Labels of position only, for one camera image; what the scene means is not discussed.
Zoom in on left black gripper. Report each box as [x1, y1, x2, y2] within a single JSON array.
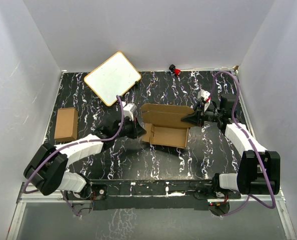
[[113, 116, 147, 140]]

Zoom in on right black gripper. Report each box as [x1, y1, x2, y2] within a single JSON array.
[[181, 101, 224, 128]]

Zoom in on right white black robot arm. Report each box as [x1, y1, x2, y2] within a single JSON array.
[[181, 90, 281, 199]]

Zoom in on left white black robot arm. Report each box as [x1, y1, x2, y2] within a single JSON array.
[[23, 116, 147, 200]]

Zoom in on folded brown cardboard box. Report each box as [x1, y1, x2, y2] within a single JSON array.
[[54, 107, 78, 143]]

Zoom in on red and black knob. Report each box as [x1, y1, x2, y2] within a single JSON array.
[[169, 64, 181, 77]]

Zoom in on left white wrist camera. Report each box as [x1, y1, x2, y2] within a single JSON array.
[[122, 102, 137, 121]]

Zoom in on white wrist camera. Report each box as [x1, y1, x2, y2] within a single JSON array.
[[197, 89, 211, 112], [122, 102, 137, 121]]

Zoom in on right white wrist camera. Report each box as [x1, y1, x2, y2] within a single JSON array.
[[197, 89, 211, 112]]

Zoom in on white board with wooden frame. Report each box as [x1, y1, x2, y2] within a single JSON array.
[[84, 51, 142, 107]]

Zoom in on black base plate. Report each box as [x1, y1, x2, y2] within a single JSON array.
[[64, 179, 241, 211]]

